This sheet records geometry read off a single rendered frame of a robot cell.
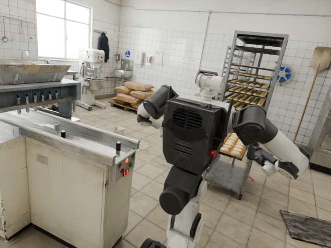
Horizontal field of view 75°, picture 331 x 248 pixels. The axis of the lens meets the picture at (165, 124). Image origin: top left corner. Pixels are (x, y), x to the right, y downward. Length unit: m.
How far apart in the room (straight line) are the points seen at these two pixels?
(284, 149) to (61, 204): 1.46
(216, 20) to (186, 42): 0.85
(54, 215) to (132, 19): 5.70
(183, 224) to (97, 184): 0.57
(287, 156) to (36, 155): 1.53
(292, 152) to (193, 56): 4.80
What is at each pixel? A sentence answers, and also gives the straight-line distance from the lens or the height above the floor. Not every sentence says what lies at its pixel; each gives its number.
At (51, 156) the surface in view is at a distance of 1.63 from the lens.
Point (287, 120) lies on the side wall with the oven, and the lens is 5.22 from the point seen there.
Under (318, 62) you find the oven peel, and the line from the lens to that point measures 5.08.
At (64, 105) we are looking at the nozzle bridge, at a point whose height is 0.94.
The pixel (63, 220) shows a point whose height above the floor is 0.28.
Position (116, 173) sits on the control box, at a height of 0.77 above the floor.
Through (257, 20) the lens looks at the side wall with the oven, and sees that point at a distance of 5.30.
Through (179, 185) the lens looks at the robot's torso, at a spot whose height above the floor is 0.97.
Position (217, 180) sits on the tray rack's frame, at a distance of 2.75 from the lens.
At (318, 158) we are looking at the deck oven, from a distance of 4.37.
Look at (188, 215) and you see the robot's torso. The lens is 1.30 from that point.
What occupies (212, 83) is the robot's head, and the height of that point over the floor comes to 1.41.
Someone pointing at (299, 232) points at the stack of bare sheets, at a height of 0.02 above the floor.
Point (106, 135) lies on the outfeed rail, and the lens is 1.66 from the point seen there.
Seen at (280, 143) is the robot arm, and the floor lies 1.23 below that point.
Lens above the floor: 1.51
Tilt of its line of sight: 18 degrees down
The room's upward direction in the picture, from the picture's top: 8 degrees clockwise
